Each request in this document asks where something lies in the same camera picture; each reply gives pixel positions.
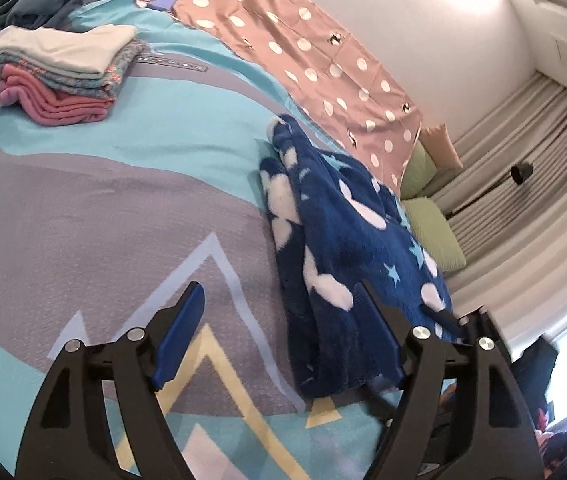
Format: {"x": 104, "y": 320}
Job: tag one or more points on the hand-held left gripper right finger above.
{"x": 391, "y": 347}

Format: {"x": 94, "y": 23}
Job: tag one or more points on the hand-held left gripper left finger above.
{"x": 178, "y": 340}

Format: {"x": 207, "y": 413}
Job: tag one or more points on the blue fleece star-print garment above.
{"x": 343, "y": 240}

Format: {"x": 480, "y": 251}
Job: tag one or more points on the large green pillow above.
{"x": 433, "y": 235}

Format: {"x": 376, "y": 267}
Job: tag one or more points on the dark cushion with face print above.
{"x": 536, "y": 370}

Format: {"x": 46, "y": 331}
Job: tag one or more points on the beige curtains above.
{"x": 523, "y": 260}

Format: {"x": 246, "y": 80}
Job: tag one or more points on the turquoise grey patterned bedspread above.
{"x": 113, "y": 185}

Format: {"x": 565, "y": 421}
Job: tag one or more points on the small green pillow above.
{"x": 418, "y": 172}

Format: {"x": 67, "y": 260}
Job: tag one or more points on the colourful printed cloth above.
{"x": 563, "y": 435}

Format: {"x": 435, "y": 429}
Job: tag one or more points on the peach pillow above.
{"x": 441, "y": 145}

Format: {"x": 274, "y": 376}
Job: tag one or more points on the black lamp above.
{"x": 521, "y": 172}

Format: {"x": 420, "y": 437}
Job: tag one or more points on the pink folded garment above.
{"x": 48, "y": 100}

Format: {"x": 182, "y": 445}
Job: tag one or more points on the grey patterned folded garment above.
{"x": 123, "y": 67}

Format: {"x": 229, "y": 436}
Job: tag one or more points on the pink polka dot cloth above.
{"x": 313, "y": 60}

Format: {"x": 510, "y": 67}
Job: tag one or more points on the white folded garment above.
{"x": 63, "y": 45}

